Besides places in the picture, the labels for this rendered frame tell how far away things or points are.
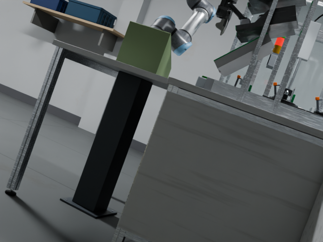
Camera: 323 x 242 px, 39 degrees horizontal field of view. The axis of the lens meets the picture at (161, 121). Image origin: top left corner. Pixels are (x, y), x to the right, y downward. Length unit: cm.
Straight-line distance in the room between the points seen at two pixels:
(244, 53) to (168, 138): 57
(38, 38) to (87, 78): 112
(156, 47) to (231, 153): 92
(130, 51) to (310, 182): 128
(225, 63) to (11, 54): 566
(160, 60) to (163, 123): 69
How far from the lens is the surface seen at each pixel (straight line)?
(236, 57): 219
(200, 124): 191
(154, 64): 256
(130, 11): 634
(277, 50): 286
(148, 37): 261
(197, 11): 305
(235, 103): 190
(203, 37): 604
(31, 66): 726
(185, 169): 193
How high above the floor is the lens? 75
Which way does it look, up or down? 3 degrees down
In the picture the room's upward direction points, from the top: 20 degrees clockwise
